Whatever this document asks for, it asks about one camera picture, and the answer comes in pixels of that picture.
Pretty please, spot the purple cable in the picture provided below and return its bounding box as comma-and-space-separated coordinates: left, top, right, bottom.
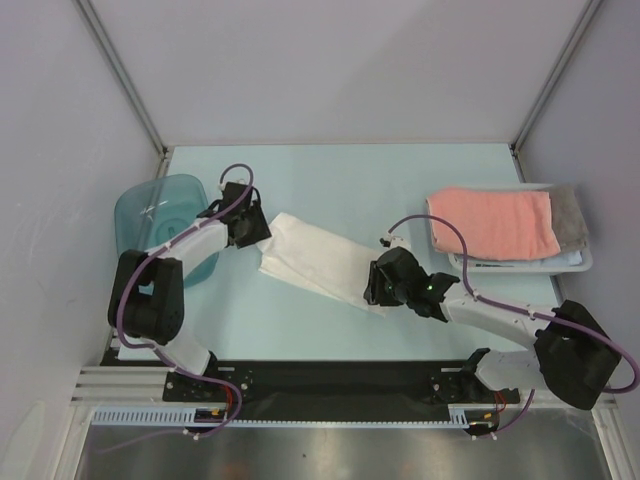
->
117, 163, 256, 444
388, 213, 640, 439

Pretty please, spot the white slotted cable duct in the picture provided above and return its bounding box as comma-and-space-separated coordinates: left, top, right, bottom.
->
91, 404, 499, 429

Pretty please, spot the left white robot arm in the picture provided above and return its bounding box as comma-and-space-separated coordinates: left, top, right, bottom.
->
107, 182, 271, 400

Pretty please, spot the grey towel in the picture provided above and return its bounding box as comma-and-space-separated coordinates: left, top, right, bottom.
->
547, 185, 589, 253

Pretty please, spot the aluminium rail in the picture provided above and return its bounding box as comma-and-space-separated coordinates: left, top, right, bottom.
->
69, 363, 616, 409

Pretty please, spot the white plastic basket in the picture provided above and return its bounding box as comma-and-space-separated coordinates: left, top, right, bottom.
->
468, 183, 593, 275

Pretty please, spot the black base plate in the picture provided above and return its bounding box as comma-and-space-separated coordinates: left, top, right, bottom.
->
162, 357, 521, 424

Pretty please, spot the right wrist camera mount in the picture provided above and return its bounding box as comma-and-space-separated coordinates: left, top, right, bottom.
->
379, 235, 411, 251

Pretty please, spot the pink towel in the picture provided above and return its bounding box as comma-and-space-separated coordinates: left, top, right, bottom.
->
426, 187, 560, 261

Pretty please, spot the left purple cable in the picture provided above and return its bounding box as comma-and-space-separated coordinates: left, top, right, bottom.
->
117, 163, 256, 444

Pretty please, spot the white towel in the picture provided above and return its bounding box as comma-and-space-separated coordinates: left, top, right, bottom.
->
258, 213, 388, 317

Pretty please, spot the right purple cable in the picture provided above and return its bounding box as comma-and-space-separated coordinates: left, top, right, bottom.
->
388, 213, 640, 439

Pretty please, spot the light blue towel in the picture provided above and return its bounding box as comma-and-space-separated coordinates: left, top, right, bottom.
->
473, 251, 583, 268

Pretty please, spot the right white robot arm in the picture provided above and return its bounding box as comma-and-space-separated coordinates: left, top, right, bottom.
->
364, 247, 621, 410

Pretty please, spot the teal plastic basin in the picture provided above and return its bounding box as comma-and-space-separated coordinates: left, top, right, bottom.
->
113, 173, 221, 289

